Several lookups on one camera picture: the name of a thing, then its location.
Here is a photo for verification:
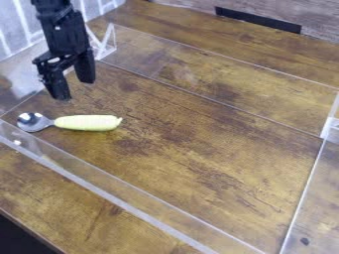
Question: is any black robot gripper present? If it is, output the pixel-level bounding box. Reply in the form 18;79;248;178
31;0;95;101

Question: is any clear acrylic front barrier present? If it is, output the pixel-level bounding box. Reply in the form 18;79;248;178
0;119;265;254

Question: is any clear acrylic barrier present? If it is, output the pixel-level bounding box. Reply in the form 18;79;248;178
0;119;265;254
280;93;339;254

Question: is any black strip on table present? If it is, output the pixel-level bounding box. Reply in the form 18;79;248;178
215;6;302;34

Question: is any clear acrylic right barrier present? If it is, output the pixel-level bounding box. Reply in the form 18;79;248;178
280;93;339;254

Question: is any clear acrylic corner bracket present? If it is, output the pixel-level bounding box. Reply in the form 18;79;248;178
86;23;118;61

